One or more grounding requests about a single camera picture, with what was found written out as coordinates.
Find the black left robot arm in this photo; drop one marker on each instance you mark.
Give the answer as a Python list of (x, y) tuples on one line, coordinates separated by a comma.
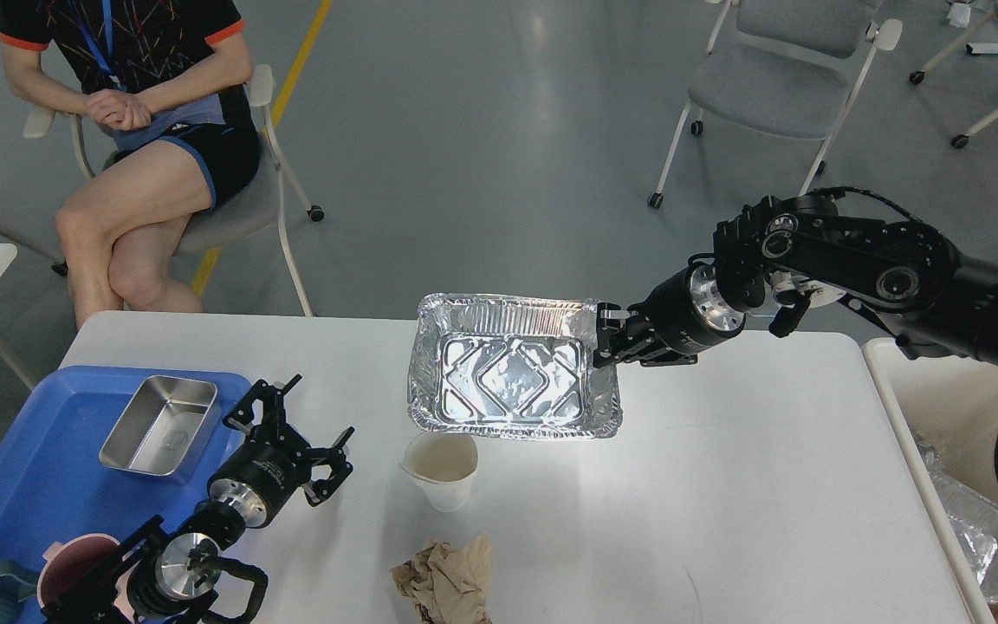
[(184, 576)]

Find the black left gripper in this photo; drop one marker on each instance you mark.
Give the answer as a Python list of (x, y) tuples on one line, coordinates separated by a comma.
[(257, 480)]

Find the blue plastic tray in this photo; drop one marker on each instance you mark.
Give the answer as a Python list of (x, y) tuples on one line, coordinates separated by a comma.
[(53, 487)]

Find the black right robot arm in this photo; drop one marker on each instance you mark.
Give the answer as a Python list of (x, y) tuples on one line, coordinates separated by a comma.
[(905, 278)]

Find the grey chair right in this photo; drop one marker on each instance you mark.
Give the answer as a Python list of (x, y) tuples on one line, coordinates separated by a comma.
[(773, 92)]

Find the square stainless steel tray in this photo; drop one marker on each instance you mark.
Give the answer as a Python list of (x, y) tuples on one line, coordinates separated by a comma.
[(164, 429)]

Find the foil tray in bin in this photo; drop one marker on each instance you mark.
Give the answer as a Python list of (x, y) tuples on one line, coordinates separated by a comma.
[(973, 517)]

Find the crumpled brown paper napkin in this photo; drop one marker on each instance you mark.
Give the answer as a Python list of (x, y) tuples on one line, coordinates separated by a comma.
[(448, 585)]

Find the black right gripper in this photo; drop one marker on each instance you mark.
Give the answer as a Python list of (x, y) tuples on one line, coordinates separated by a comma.
[(682, 317)]

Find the aluminium foil tray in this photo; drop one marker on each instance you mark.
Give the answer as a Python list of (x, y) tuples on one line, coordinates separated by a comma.
[(511, 367)]

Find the pink ceramic mug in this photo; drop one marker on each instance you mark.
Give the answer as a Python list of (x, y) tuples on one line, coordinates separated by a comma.
[(60, 582)]

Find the person in patterned shirt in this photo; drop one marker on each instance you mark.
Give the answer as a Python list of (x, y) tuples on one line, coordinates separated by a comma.
[(166, 79)]

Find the white paper cup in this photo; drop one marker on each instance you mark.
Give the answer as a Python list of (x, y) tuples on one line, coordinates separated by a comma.
[(443, 466)]

